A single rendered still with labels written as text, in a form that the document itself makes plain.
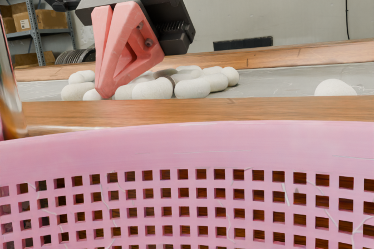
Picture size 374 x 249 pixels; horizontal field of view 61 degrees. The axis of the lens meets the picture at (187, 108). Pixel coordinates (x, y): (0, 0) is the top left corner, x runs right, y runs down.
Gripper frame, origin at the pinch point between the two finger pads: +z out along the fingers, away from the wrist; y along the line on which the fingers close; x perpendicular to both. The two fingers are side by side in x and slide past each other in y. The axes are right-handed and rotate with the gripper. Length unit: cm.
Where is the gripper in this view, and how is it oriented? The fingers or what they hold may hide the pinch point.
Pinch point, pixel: (105, 86)
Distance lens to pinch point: 27.6
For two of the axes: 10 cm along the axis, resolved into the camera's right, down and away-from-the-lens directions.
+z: -2.4, 8.2, -5.2
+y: 9.1, 0.1, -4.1
